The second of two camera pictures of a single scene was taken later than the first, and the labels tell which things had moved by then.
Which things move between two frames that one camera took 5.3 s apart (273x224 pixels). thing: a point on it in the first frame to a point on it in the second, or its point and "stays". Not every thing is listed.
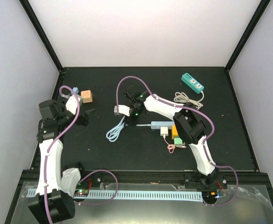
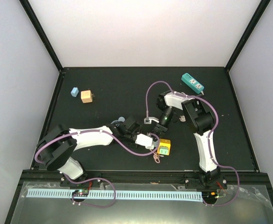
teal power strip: x=192 y=83 stays
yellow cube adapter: x=174 y=131 to x=164 y=143
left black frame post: x=42 y=33 stays
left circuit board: x=82 y=192 stays
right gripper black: x=132 y=122 to x=160 y=128
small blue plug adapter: x=75 y=89 stays
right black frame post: x=257 y=17 stays
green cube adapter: x=178 y=141 to x=164 y=150
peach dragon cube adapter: x=87 y=96 stays
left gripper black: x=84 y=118 to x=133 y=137
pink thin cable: x=171 y=147 to x=156 y=157
